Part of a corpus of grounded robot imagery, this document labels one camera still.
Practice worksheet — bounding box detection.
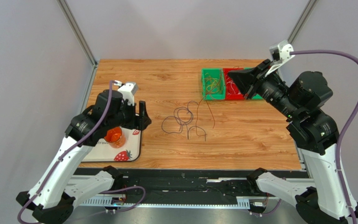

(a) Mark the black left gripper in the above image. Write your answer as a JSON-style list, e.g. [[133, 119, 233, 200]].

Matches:
[[106, 99, 152, 131]]

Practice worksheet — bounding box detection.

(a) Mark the white cable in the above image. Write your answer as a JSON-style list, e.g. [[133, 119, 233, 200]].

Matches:
[[226, 77, 240, 95]]

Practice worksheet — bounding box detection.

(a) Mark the yellow cable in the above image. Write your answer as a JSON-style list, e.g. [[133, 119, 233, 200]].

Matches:
[[205, 77, 223, 95]]

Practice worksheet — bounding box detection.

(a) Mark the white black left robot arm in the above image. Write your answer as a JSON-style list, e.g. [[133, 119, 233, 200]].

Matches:
[[16, 87, 151, 224]]

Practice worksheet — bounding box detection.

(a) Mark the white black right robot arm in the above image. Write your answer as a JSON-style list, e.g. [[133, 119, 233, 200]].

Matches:
[[228, 60, 358, 224]]

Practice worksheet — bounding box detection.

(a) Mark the red storage bin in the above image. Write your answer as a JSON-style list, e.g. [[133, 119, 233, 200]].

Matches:
[[222, 66, 244, 100]]

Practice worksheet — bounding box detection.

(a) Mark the green storage bin right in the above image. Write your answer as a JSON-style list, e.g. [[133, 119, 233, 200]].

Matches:
[[243, 67, 265, 100]]

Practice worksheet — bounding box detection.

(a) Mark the green storage bin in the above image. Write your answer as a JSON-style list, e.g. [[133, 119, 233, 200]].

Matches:
[[243, 67, 265, 100], [201, 68, 226, 100]]

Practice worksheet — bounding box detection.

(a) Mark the green storage bin left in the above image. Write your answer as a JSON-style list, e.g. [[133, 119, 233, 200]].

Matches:
[[201, 68, 226, 100]]

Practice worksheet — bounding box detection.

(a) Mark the white strawberry print tray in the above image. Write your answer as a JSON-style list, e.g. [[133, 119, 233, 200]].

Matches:
[[83, 127, 142, 162]]

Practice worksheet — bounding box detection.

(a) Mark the orange transparent cup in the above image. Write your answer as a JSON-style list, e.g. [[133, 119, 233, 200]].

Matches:
[[104, 127, 126, 148]]

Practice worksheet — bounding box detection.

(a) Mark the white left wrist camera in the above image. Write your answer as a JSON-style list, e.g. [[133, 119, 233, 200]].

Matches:
[[113, 80, 139, 106]]

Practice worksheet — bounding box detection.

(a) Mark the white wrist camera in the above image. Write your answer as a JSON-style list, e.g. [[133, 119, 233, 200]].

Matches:
[[265, 40, 295, 76], [113, 80, 139, 106]]

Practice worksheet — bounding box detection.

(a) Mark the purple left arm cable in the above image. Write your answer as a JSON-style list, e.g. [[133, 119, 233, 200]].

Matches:
[[17, 80, 147, 224]]

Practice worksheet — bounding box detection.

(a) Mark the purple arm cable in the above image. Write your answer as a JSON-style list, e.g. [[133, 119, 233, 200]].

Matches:
[[250, 49, 358, 224], [17, 80, 147, 224]]

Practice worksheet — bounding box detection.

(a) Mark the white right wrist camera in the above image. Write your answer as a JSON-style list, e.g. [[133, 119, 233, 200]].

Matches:
[[265, 40, 295, 76]]

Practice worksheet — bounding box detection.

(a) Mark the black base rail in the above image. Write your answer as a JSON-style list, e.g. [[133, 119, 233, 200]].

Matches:
[[73, 168, 310, 206]]

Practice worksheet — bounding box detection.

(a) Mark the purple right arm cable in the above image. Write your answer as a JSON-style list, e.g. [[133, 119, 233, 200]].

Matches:
[[250, 49, 358, 224]]

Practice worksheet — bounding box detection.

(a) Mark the aluminium frame post right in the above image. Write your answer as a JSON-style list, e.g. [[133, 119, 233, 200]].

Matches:
[[287, 0, 319, 44]]

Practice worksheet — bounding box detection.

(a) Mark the aluminium frame post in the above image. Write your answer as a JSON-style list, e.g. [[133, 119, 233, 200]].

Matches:
[[287, 0, 319, 44], [57, 0, 98, 68]]

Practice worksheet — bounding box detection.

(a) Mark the aluminium frame post left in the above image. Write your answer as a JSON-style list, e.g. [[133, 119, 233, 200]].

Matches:
[[57, 0, 98, 68]]

